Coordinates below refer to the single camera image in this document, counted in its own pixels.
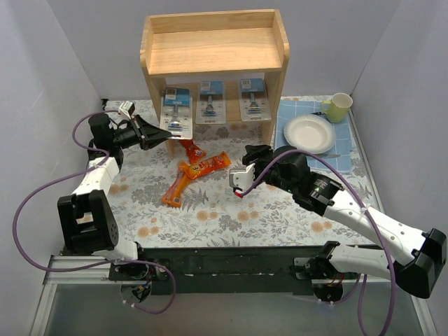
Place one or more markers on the orange razor pack upper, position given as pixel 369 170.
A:
pixel 193 152

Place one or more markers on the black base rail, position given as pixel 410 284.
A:
pixel 254 270

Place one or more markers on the yellow-green mug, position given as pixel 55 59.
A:
pixel 337 108

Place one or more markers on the orange razor pack middle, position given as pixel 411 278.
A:
pixel 194 171

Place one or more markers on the wooden two-tier shelf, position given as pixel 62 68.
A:
pixel 217 43

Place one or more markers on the blue checked cloth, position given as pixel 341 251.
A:
pixel 288 109

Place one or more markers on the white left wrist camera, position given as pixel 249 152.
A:
pixel 126 109

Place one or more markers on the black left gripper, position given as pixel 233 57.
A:
pixel 142 131

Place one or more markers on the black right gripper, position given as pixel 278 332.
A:
pixel 261 164

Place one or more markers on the white paper plate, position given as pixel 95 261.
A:
pixel 310 133

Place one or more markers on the orange razor pack long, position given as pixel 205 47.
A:
pixel 173 196

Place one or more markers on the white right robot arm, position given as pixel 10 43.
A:
pixel 408 257

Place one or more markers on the floral patterned table mat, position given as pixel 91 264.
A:
pixel 210 215

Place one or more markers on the blue razor blister pack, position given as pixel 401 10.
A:
pixel 253 101
pixel 176 114
pixel 211 103

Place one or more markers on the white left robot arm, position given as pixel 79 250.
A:
pixel 88 223

